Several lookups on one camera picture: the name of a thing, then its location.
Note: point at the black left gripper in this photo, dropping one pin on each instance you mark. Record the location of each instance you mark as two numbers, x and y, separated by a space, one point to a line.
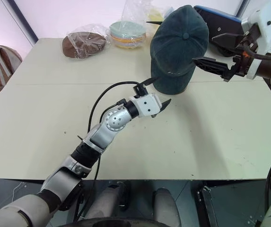
156 115

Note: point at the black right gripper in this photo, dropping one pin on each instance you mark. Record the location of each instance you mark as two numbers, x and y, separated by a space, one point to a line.
240 62

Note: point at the dark green baseball cap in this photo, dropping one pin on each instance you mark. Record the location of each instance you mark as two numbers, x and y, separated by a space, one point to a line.
180 47

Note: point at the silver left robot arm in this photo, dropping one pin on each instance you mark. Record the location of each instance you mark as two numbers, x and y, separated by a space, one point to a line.
114 120

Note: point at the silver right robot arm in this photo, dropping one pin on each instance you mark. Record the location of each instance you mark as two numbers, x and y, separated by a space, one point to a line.
270 69

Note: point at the brown cap in plastic bag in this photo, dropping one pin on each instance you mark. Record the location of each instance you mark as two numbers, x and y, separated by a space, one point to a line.
95 33

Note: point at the brown hat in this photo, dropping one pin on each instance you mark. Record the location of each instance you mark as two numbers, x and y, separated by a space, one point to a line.
78 48

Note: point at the blue and black case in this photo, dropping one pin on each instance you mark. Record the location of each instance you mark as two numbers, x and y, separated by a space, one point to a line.
220 23

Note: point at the black pointed object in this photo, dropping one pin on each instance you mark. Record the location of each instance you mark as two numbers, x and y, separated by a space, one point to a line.
153 22

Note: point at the stack of pastel hats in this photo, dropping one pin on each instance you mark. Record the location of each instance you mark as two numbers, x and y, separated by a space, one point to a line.
128 33

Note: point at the clear bag with yellow item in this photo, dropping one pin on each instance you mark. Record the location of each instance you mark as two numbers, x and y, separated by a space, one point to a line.
140 11

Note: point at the grey rounded robot leg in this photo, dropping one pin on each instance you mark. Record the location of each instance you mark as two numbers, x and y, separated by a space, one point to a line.
108 203
165 208

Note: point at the dark round robot torso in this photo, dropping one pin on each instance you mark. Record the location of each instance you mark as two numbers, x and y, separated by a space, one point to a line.
125 223

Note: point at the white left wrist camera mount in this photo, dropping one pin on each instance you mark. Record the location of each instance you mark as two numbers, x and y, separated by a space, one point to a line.
147 104

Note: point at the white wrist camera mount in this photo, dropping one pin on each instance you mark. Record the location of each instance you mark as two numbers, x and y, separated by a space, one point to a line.
147 104
266 26

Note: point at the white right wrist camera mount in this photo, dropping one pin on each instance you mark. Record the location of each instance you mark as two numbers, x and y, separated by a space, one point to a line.
266 26

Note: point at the black metal frame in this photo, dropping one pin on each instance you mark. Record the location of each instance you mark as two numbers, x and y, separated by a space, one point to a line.
207 205

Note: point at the dark blue wall post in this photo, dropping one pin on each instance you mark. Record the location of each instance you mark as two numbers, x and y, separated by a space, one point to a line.
24 21

